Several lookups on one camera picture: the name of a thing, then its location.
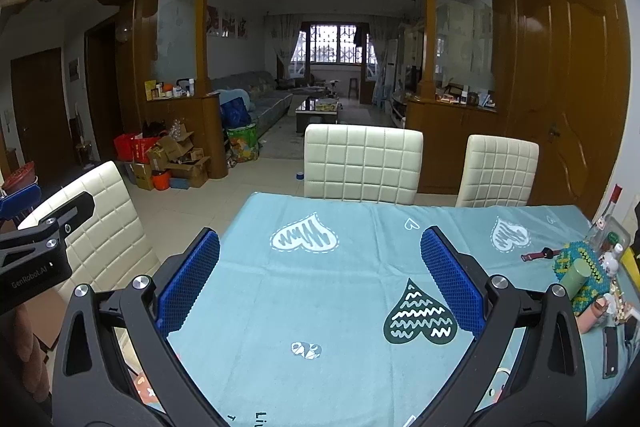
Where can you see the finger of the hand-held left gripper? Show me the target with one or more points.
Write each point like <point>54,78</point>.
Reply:
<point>17,201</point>
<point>65,214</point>

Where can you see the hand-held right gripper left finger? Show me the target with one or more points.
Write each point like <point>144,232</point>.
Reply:
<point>187,282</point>

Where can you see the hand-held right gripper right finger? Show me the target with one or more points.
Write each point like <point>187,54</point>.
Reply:
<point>452,282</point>

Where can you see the person's left forearm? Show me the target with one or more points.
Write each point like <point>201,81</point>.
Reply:
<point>27,337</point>

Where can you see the red basket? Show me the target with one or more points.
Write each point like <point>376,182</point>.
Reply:
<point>20,175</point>

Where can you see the white quilted dining chair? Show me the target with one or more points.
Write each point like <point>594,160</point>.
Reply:
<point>362,162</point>
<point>497,172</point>
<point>110,227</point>

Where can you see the dark wooden door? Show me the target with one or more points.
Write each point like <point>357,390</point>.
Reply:
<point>40,117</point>

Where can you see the red bag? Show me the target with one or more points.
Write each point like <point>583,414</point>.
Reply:
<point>127,147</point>

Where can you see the dark red wrist watch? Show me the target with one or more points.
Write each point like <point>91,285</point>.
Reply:
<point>547,253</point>

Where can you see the orange bucket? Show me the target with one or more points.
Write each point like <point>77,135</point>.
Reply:
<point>161,181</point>

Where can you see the teal heart print tablecloth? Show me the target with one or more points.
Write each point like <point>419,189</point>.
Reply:
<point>350,267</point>

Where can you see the pile of cardboard boxes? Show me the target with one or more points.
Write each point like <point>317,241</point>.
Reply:
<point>185,167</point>

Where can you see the green yellow beaded box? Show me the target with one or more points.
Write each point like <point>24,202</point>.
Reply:
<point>567,257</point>

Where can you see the green cylindrical flask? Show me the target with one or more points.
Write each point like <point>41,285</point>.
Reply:
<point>580,282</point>

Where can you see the wooden cabinet with cluttered top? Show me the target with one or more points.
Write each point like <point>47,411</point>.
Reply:
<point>450,147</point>

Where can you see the pink beige object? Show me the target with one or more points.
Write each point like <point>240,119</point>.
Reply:
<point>590,314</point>

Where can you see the colourful printed bag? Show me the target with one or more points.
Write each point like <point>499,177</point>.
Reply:
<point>244,144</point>

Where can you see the wooden cabinet with bottles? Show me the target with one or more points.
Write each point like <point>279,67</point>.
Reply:
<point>207,132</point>

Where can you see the small white bottle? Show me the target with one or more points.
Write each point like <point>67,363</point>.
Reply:
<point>611,262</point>

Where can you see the group of bottles and boxes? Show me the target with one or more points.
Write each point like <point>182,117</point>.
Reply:
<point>167,89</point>

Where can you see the glass bottle with red cap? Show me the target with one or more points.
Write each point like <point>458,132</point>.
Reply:
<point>605,219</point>

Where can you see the clear container with green lid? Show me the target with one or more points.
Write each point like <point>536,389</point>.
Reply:
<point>613,237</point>

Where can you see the gold patterned trinket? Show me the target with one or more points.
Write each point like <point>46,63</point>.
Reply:
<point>619,307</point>

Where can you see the black phone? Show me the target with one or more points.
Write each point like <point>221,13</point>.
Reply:
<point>611,352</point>

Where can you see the blue bag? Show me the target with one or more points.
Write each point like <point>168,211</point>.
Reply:
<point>235,113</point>

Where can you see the yellow flat packet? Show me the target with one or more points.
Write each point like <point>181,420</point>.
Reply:
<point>631,264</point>

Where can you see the clutter of small boxes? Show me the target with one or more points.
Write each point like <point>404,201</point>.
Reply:
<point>465,97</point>

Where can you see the black bag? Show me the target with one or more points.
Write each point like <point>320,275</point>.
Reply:
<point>636,229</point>

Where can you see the grey green sofa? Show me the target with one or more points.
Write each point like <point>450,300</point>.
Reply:
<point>265,99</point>

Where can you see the white standing air conditioner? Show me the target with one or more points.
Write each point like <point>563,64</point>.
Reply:
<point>391,77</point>

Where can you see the dark coffee table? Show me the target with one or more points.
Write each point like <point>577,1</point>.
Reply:
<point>317,109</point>

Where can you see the small stool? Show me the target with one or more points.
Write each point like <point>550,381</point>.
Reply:
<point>354,88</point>

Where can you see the wooden column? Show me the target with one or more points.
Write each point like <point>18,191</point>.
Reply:
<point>429,32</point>
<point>201,32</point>

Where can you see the brown wooden double door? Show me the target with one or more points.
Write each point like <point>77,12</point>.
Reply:
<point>575,82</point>

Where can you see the window with grille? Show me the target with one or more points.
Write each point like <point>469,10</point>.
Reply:
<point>330,42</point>

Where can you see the triptych wall picture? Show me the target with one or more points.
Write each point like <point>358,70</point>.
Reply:
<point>227,22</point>

